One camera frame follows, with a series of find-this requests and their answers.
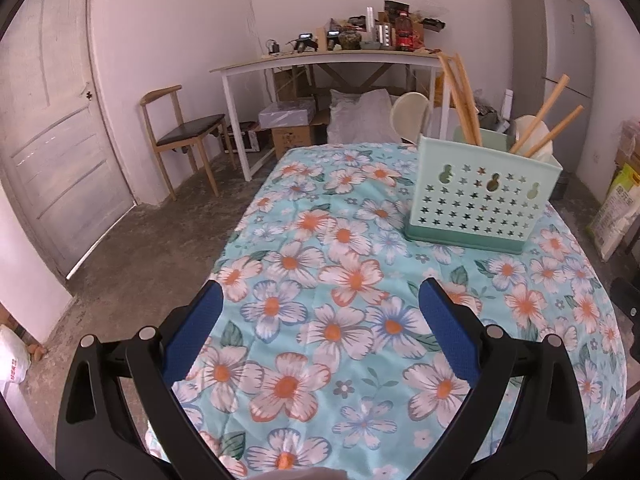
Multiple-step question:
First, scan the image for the white desk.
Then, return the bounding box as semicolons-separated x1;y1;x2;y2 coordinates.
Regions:
210;51;452;182

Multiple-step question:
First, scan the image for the white ceramic spoon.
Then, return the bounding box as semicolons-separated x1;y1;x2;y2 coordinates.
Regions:
510;115;555;160
390;92;432;146

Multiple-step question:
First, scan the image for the green utensil holder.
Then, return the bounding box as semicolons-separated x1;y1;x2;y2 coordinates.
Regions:
404;127;565;256

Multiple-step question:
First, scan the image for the wooden chair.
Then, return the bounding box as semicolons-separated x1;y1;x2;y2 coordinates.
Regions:
140;85;237;202

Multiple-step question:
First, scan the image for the red bottle pack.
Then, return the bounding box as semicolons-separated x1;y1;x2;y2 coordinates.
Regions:
395;12;422;52

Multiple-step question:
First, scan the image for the grey refrigerator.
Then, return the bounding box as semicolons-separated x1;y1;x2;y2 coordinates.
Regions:
509;0;599;187

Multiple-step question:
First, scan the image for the floral blanket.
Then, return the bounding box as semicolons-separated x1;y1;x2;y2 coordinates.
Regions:
145;142;629;480

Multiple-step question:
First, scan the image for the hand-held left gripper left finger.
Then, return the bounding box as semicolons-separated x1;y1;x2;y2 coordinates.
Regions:
55;280;224;480

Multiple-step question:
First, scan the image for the brown cardboard box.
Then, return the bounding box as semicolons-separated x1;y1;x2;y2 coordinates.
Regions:
271;110;332;162

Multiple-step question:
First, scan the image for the black case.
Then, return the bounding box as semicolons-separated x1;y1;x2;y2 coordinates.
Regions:
222;121;262;154

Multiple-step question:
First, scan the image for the grey panel door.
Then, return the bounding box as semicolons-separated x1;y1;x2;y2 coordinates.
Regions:
0;0;137;279

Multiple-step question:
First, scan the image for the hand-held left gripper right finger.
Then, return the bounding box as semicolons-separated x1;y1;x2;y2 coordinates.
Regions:
419;277;587;480

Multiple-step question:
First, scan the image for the white green printed sack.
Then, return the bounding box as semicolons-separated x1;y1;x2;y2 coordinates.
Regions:
585;162;640;262

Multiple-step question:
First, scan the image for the white sack red print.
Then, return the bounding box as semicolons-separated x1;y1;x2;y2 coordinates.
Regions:
0;324;32;387

